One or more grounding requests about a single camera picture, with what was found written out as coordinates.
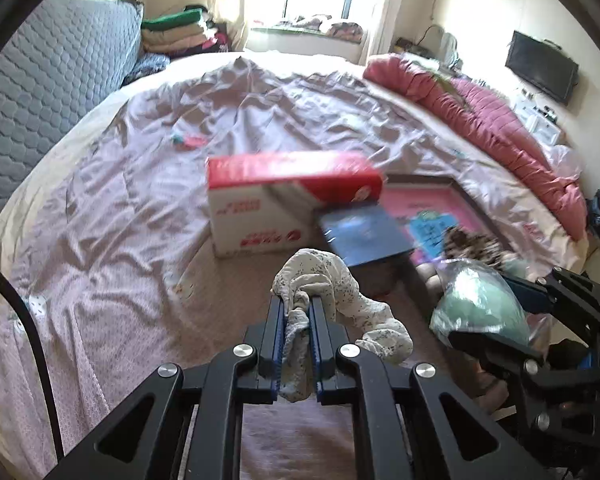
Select dark blue small box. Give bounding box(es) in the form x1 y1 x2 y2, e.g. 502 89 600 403
316 204 414 268

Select white floral cloth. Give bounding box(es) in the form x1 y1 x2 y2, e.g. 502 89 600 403
272 248 414 403

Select leopard print scrunchie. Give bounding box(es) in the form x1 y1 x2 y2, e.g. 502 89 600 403
442 226 519 271

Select grey quilted headboard cover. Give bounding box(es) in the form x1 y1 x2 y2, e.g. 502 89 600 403
0 0 144 212

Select clothes on window sill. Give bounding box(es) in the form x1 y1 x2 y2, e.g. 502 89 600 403
252 14 365 44

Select dark tray with pink book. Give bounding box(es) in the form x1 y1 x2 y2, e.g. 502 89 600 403
380 174 512 264

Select white drawer cabinet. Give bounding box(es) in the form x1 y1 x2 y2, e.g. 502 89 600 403
513 102 565 145

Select pink rolled quilt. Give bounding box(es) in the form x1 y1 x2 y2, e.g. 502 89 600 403
363 55 586 240

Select stack of folded clothes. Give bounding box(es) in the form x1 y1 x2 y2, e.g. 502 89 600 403
140 4 230 58

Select mint green bagged item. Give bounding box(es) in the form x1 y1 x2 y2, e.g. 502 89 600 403
429 259 530 346

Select black cable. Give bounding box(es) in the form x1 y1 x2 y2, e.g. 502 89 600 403
0 257 67 461

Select black wall television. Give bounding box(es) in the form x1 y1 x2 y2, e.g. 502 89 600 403
505 30 579 105

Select lilac wrinkled bed sheet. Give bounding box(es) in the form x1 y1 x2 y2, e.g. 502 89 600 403
0 58 582 448

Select dark blue patterned pillow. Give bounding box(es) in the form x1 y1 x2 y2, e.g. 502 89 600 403
121 52 171 87

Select clear plastic bag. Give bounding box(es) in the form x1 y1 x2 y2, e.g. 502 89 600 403
544 144 584 180

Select red white tissue box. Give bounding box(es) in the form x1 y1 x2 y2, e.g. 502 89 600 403
206 151 385 258

